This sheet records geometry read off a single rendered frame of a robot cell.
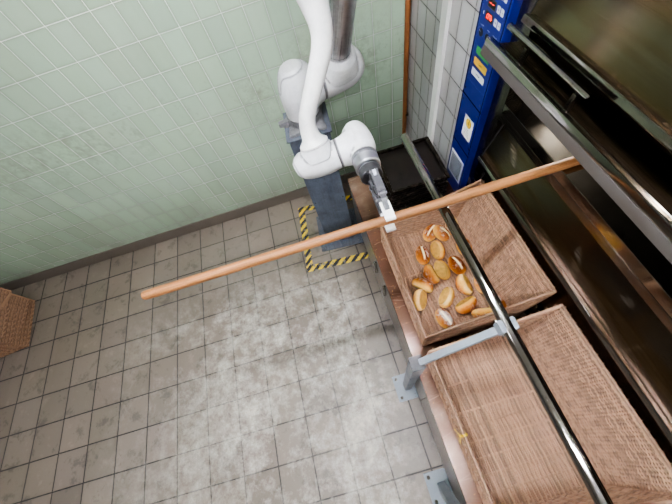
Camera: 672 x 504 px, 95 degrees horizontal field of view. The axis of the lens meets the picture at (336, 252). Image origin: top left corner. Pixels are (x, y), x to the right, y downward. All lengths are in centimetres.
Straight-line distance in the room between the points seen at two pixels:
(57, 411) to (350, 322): 207
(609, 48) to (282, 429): 206
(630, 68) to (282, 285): 197
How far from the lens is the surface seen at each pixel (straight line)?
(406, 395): 198
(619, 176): 82
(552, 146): 122
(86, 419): 282
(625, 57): 97
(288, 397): 209
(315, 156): 109
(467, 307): 143
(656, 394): 123
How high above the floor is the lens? 199
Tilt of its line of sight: 61 degrees down
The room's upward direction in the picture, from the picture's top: 20 degrees counter-clockwise
